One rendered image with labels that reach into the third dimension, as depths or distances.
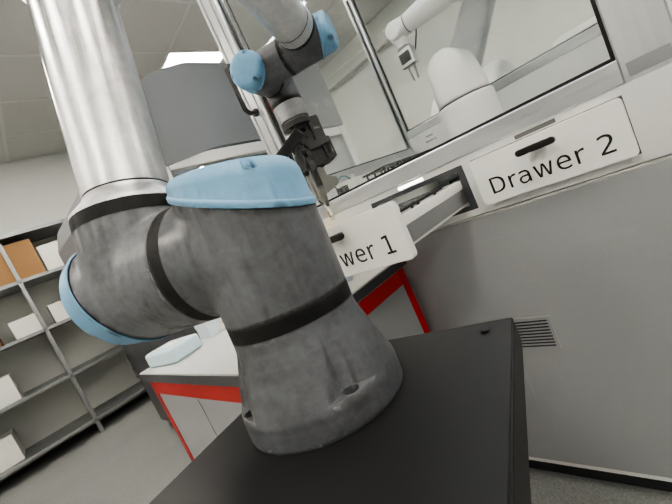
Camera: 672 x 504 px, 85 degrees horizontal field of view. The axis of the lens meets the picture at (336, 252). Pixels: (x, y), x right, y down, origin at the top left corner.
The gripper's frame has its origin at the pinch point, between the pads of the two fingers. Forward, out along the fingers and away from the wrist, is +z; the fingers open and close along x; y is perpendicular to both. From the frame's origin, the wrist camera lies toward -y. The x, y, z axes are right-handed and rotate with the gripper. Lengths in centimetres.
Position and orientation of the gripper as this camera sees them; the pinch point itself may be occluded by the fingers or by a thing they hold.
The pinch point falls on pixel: (322, 202)
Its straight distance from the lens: 89.5
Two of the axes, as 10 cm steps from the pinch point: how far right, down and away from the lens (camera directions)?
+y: 8.7, -4.2, 2.5
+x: -2.7, 0.2, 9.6
